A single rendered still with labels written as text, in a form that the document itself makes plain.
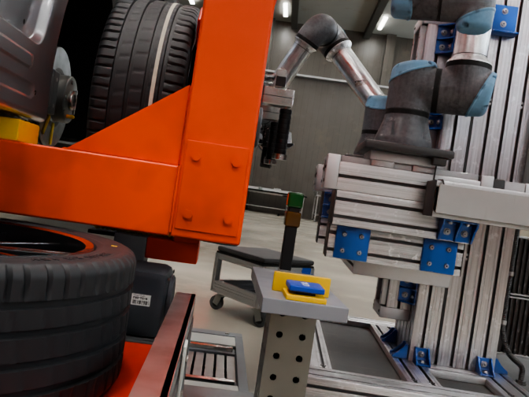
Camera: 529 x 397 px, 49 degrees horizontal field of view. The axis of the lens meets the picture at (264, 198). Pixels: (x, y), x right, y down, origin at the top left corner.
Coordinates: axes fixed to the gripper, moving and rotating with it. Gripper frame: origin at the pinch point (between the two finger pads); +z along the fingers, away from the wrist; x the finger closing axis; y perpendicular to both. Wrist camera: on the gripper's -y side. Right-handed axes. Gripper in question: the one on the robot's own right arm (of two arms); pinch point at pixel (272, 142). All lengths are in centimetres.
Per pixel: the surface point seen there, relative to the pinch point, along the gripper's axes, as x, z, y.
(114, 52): -48, 53, 12
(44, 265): -37, 124, -32
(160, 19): -39, 45, 24
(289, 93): -0.5, 41.6, 11.4
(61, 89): -68, 24, 3
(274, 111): -1.7, 7.6, 10.1
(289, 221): 4, 57, -24
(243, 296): 4, -77, -71
